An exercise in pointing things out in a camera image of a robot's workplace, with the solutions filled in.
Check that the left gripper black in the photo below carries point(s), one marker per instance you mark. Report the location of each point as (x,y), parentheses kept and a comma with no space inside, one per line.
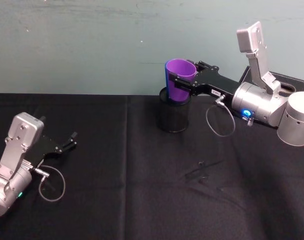
(47,147)

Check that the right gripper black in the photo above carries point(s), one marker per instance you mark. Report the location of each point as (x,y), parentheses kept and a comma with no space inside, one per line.
(209,81)

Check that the purple plastic cup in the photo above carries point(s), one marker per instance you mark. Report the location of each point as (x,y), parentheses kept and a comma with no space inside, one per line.
(180,68)

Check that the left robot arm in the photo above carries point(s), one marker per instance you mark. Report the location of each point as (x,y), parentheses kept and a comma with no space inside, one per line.
(15,150)

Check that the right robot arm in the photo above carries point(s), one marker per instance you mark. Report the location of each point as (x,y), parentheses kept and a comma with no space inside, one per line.
(257,102)

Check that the black mesh cup holder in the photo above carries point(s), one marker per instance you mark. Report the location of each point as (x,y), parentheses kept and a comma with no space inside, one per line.
(173,117)

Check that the black box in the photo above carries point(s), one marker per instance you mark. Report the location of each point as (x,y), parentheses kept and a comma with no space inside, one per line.
(299,83)

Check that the black table cloth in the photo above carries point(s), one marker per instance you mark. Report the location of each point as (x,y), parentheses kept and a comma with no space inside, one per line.
(141,200)

